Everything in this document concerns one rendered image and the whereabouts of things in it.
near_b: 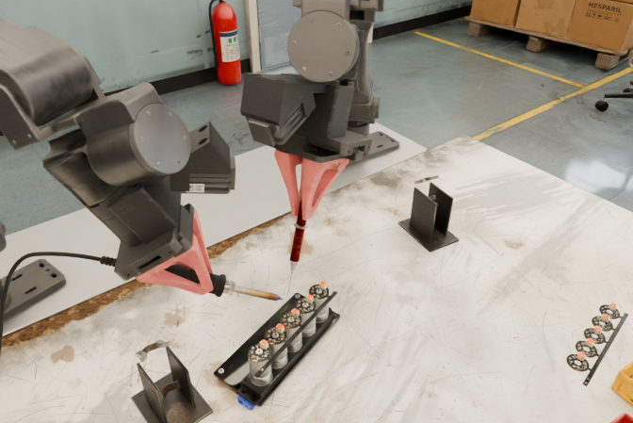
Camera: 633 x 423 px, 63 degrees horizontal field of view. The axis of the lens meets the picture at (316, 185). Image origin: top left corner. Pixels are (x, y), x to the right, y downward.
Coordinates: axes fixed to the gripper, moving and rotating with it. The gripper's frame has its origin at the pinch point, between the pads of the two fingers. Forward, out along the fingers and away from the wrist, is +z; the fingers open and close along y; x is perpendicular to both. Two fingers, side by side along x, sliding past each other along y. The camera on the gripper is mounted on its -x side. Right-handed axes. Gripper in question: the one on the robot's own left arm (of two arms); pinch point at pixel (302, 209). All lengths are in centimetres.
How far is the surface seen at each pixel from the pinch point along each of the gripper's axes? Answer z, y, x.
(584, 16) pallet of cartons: -60, -16, 359
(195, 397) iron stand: 22.4, -4.7, -8.2
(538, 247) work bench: 6.9, 21.1, 37.4
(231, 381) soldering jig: 20.6, -2.3, -5.2
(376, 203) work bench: 7.7, -5.4, 34.6
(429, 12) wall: -49, -135, 390
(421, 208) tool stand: 4.4, 4.3, 29.0
